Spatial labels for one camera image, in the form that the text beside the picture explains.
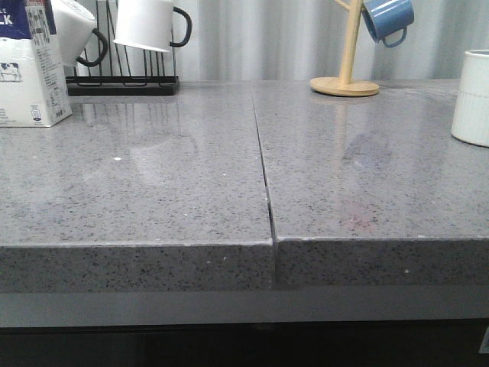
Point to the white mug black handle right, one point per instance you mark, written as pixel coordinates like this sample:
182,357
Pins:
148,24

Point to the wooden mug tree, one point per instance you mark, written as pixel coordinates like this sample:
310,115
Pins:
344,84

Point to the blue enamel mug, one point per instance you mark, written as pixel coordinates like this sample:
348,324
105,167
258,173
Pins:
386,17

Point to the white mug black handle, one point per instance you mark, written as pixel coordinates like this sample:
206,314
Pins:
148,24
75,25

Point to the black wire mug rack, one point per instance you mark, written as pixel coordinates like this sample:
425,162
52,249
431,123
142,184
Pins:
124,71

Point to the white and blue milk carton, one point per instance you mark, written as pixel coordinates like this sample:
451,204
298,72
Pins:
33,85

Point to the white mug black handle left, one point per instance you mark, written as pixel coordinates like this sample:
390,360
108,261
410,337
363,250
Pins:
75,25

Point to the white HOME mug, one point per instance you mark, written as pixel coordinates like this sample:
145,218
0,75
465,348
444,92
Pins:
470,120

